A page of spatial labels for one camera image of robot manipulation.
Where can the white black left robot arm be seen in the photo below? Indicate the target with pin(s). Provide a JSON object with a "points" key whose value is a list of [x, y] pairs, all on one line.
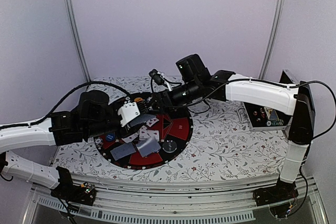
{"points": [[93, 116]]}

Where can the right aluminium frame post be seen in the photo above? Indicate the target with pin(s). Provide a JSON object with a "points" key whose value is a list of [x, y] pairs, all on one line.
{"points": [[272, 38]]}

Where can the aluminium front rail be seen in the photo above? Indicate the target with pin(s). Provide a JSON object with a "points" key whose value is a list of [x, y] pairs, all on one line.
{"points": [[226, 201]]}

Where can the blue pink chip stack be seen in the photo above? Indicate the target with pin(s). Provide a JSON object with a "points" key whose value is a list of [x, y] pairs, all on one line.
{"points": [[98, 142]]}

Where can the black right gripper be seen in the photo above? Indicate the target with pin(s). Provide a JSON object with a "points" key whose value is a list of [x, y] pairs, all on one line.
{"points": [[160, 97]]}

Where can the diamonds number card face-up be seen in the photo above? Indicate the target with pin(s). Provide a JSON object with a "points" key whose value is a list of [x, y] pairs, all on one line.
{"points": [[130, 138]]}

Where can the orange big blind button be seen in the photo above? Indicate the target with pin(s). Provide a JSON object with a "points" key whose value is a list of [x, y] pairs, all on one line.
{"points": [[138, 100]]}

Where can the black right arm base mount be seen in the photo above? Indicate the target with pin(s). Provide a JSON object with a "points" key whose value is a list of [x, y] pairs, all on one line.
{"points": [[281, 191]]}

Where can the hearts number card face-up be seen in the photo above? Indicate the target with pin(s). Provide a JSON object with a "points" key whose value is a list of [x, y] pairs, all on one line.
{"points": [[152, 121]]}

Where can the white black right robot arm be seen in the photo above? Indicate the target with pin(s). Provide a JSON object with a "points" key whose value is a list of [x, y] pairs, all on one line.
{"points": [[199, 84]]}

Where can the blue small blind button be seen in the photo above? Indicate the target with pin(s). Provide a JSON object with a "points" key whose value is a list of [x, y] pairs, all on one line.
{"points": [[110, 137]]}

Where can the king of diamonds card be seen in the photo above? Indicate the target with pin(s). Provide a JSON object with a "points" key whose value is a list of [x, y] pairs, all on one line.
{"points": [[145, 133]]}

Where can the boxed playing card deck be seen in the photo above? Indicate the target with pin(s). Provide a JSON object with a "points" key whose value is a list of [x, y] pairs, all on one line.
{"points": [[271, 113]]}

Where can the aluminium poker chip case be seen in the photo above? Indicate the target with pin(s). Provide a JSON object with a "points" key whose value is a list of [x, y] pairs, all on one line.
{"points": [[262, 119]]}

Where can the aluminium frame post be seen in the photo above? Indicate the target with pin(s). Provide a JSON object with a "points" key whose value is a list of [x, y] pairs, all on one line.
{"points": [[76, 38], [272, 38]]}

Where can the left aluminium frame post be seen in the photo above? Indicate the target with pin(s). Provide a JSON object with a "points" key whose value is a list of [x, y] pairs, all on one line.
{"points": [[76, 38]]}

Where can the blue playing card deck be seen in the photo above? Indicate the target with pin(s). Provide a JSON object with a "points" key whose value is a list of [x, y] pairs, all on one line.
{"points": [[144, 118]]}

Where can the round red black poker mat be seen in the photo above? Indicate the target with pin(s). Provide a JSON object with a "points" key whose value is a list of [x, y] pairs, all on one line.
{"points": [[176, 125]]}

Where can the floral white table cloth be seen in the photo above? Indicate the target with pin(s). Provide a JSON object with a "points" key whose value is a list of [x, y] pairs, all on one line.
{"points": [[222, 147]]}

